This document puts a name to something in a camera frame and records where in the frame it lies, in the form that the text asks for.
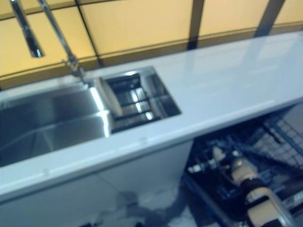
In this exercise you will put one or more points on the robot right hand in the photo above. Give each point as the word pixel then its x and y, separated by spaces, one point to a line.
pixel 243 170

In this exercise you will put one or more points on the cream deep round plate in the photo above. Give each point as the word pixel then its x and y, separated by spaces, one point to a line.
pixel 217 153

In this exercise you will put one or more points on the black dishwasher door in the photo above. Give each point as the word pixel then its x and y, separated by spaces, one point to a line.
pixel 213 201

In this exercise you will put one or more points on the white cabinet door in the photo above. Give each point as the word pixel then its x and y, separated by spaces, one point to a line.
pixel 47 208
pixel 151 170

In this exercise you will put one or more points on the black dish drying rack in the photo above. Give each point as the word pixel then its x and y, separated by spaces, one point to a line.
pixel 135 108

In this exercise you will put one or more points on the stainless steel sink basin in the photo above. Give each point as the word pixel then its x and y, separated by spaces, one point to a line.
pixel 47 118

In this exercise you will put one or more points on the chrome gooseneck kitchen faucet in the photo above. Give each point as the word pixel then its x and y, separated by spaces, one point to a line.
pixel 61 40

